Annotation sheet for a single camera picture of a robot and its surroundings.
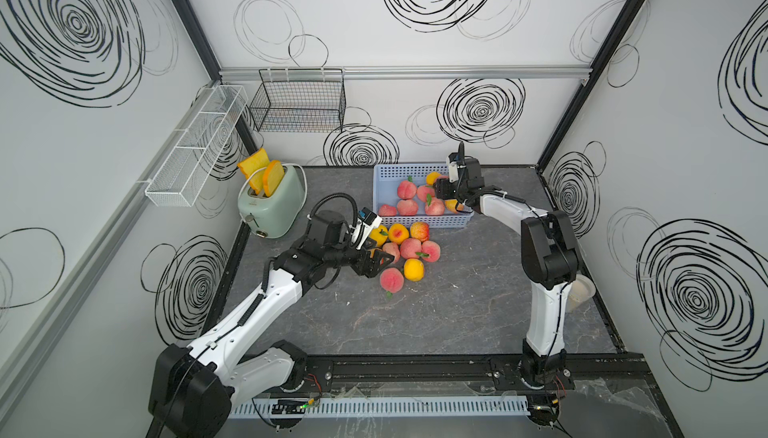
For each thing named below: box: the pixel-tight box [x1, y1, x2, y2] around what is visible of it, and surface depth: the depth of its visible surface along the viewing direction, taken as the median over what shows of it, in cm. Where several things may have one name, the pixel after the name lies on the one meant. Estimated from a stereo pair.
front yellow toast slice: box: [263, 160, 285, 198], surface depth 93 cm
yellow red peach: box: [388, 223, 409, 245], surface depth 96 cm
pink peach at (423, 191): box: [416, 186, 435, 202], surface depth 107 cm
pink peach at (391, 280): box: [379, 267, 405, 293], surface depth 87 cm
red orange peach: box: [425, 197, 445, 216], surface depth 103 cm
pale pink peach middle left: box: [382, 242, 401, 263], surface depth 93 cm
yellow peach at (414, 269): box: [403, 258, 425, 282], surface depth 89 cm
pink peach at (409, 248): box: [400, 238, 422, 259], surface depth 93 cm
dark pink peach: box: [378, 204, 397, 217], surface depth 104 cm
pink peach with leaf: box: [415, 240, 441, 263], surface depth 93 cm
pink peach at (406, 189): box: [397, 180, 417, 199], surface depth 108 cm
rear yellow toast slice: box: [238, 148, 270, 195], surface depth 93 cm
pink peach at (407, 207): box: [397, 199, 418, 216], surface depth 104 cm
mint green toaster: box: [238, 165, 306, 239], surface depth 93 cm
